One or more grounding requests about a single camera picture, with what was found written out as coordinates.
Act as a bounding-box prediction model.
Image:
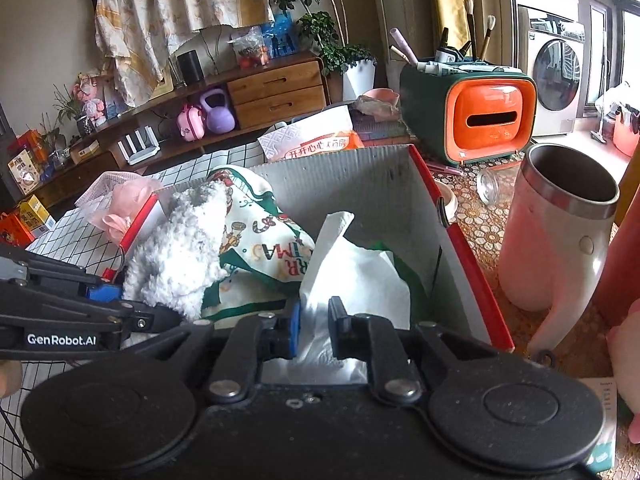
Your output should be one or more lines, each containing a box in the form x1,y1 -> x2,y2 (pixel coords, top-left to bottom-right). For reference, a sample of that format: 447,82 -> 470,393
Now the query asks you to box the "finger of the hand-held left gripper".
0,300 -> 182,333
0,244 -> 123,303

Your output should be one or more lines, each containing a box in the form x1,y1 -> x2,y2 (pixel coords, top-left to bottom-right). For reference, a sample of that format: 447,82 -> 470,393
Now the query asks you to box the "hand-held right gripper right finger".
327,296 -> 501,405

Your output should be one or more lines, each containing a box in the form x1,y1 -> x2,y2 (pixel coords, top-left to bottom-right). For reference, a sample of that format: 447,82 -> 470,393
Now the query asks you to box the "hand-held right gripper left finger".
145,299 -> 302,405

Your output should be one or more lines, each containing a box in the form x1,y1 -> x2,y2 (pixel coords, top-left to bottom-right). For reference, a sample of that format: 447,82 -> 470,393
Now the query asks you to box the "white paper towel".
262,211 -> 412,386

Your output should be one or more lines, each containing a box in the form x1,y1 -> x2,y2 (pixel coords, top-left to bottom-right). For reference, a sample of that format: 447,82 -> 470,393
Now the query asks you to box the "white fuzzy cloth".
122,180 -> 231,322

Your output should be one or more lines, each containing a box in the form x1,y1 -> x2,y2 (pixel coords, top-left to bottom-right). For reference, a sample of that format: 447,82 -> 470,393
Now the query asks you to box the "printed cloth with green trim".
200,165 -> 316,323

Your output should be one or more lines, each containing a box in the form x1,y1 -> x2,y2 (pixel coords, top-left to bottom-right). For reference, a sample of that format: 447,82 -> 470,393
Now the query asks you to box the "red shoe box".
120,144 -> 516,386

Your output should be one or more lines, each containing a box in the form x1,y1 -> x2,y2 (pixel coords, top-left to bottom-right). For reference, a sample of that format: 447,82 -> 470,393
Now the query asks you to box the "person's left hand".
0,360 -> 24,400

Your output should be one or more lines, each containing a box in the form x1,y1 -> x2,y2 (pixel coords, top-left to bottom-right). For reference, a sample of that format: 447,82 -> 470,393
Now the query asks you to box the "black checked white tablecloth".
0,142 -> 266,466

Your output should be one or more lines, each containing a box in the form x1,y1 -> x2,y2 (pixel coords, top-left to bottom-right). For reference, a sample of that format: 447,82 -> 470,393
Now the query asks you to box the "yellow carton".
19,194 -> 57,237

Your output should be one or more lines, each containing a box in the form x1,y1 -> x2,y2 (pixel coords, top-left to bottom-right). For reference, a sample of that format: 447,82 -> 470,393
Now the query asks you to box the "orange gift bag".
0,212 -> 36,248

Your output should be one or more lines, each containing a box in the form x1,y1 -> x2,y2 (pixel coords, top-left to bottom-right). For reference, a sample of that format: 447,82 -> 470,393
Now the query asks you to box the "translucent plastic bag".
75,170 -> 146,208

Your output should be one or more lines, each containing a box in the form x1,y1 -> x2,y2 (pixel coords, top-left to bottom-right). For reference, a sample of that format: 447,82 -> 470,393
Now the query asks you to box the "printed paper box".
7,146 -> 42,196

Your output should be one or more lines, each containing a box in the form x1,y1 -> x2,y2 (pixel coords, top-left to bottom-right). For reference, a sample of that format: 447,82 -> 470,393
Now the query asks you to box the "white router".
116,130 -> 161,166

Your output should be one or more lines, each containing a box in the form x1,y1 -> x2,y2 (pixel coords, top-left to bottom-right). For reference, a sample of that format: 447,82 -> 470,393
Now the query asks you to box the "floral table mat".
425,157 -> 640,480

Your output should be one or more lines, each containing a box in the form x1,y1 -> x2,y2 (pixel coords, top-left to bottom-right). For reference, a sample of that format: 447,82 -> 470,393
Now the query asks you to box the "small potted plant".
52,84 -> 96,136

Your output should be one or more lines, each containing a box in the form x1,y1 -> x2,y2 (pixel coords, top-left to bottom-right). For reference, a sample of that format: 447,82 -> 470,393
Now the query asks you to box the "pink toy case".
177,104 -> 206,142

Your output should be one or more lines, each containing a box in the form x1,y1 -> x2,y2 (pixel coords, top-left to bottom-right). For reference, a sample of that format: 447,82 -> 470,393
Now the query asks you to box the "pink doll figure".
72,72 -> 108,128

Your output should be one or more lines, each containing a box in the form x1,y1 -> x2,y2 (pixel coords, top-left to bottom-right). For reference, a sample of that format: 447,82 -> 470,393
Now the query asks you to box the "orange and white tissue packet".
257,105 -> 365,163

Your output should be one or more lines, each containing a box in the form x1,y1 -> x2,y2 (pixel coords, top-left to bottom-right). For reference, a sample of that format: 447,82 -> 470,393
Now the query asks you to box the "stack of colourful books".
352,112 -> 413,147

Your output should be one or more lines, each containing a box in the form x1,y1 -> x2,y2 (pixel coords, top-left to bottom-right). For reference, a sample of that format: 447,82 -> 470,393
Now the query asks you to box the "purple kettlebell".
200,88 -> 236,134

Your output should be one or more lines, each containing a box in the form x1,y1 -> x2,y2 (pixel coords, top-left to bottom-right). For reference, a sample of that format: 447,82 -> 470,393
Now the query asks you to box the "clear glass jar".
476,165 -> 521,206

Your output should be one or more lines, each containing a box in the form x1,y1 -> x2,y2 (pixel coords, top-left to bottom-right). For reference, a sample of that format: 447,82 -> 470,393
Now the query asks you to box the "white steel tumbler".
497,143 -> 621,363

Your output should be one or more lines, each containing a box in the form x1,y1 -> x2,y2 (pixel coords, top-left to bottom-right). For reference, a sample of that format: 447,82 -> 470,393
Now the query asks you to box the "pink bowl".
361,88 -> 401,107

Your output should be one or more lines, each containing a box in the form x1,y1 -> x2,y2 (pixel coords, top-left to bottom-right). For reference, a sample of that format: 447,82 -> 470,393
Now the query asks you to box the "black cylinder speaker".
177,50 -> 205,86

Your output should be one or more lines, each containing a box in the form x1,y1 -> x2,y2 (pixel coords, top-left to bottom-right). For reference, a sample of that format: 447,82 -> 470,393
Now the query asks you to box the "wooden tv cabinet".
20,50 -> 331,211

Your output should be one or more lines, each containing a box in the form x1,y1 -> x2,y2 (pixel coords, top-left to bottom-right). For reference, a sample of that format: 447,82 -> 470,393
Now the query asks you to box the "white planter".
341,59 -> 377,102

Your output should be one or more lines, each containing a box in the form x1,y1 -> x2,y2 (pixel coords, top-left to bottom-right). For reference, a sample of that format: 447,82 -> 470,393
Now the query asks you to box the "orange and green tissue box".
398,57 -> 538,168

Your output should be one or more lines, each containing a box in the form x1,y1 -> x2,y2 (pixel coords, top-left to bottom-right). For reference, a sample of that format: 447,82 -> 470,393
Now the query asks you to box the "clear bag of fruit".
228,27 -> 271,70

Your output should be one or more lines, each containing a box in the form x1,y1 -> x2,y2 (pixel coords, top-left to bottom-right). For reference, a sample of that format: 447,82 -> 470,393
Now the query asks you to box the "white and green packet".
582,376 -> 618,473

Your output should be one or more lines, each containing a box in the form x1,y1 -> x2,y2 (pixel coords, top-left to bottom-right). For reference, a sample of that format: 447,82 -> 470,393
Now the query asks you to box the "rolled pink paper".
389,27 -> 420,68

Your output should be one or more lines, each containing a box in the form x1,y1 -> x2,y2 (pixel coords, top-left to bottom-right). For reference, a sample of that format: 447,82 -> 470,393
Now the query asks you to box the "black ink bottle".
435,27 -> 456,63

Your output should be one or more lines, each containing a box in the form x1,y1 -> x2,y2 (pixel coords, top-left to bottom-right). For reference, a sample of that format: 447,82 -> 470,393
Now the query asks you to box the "pink plush toy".
607,297 -> 640,443

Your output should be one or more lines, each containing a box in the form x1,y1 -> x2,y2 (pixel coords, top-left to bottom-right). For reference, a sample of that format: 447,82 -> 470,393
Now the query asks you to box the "white tipped calligraphy brush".
477,14 -> 497,61
462,0 -> 478,58

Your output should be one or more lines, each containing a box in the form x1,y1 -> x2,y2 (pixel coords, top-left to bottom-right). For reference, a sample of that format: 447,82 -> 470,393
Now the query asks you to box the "white washing machine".
515,0 -> 586,137

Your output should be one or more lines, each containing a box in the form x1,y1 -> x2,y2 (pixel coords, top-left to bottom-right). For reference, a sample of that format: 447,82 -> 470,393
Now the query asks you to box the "yellow curtain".
430,0 -> 473,51

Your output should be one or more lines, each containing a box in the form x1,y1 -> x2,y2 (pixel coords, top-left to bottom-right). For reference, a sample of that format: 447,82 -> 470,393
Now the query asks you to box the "pink storage bin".
612,105 -> 640,158

